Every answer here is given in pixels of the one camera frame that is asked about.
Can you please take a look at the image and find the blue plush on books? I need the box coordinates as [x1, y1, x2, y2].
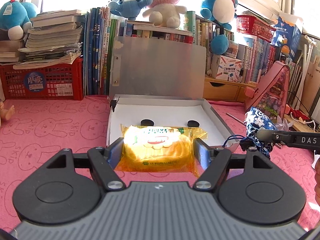
[1, 0, 39, 41]

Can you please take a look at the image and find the large blue white plush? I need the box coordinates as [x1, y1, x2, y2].
[198, 0, 239, 55]

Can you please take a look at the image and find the blue floral drawstring pouch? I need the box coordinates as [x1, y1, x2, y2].
[222, 106, 278, 159]

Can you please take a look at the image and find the red basket with books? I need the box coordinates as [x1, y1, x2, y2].
[1, 57, 84, 101]

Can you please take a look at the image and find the pink triangular pencil case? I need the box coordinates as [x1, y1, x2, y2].
[244, 61, 290, 123]

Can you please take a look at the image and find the wooden drawer organizer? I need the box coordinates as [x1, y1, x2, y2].
[203, 76, 256, 103]

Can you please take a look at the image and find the person right hand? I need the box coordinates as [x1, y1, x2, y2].
[315, 159, 320, 205]

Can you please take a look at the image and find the stack of books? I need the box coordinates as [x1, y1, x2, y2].
[1, 10, 86, 70]

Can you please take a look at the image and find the pink white bunny plush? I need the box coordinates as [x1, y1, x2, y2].
[142, 0, 187, 29]

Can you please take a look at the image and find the yellow snack packet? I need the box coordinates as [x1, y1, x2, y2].
[116, 125, 208, 177]

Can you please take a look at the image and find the black binder clip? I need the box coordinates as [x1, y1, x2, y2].
[110, 99, 118, 112]

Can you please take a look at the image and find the metal rod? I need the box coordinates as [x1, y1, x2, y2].
[226, 113, 245, 125]

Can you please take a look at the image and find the row of shelf books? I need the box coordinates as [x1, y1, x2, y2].
[182, 10, 276, 83]

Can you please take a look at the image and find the row of blue books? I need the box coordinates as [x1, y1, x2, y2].
[82, 7, 125, 95]

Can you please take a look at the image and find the red basket on shelf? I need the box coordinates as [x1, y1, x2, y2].
[236, 15, 276, 43]

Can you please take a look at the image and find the blue elephant plush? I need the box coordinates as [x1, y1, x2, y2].
[108, 0, 153, 21]

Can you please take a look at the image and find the silver open box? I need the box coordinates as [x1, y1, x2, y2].
[106, 36, 239, 151]

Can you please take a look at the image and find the white pencil pattern box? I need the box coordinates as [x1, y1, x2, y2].
[211, 55, 242, 82]

